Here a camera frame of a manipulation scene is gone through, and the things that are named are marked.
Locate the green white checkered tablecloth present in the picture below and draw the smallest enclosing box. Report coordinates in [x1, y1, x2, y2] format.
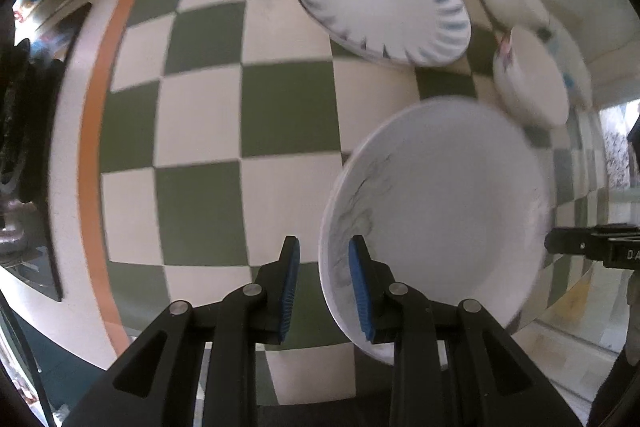
[77, 0, 606, 408]

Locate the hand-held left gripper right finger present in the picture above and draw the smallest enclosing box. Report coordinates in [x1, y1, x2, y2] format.
[348, 235, 583, 427]

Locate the white marbled plate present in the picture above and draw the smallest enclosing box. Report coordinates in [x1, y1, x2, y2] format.
[318, 96, 556, 365]

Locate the white floral bowl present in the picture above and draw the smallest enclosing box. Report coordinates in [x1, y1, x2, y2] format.
[492, 26, 571, 129]

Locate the white plate blue petal pattern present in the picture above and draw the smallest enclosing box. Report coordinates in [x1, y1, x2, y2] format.
[293, 0, 473, 68]

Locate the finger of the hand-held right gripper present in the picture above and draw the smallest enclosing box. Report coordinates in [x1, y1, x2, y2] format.
[545, 224, 608, 259]

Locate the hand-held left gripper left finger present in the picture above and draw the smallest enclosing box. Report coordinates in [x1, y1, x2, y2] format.
[62, 235, 301, 427]

